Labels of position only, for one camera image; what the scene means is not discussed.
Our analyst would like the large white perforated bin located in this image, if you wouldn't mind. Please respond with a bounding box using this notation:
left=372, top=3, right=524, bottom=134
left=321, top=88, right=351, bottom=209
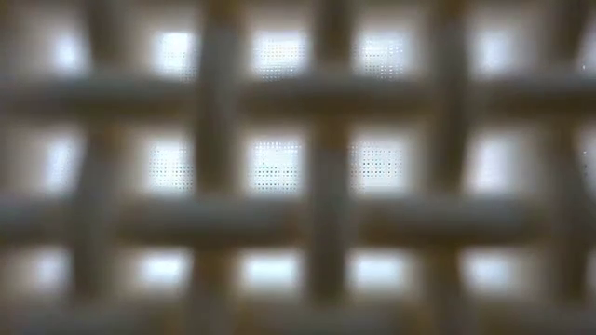
left=0, top=0, right=596, bottom=335

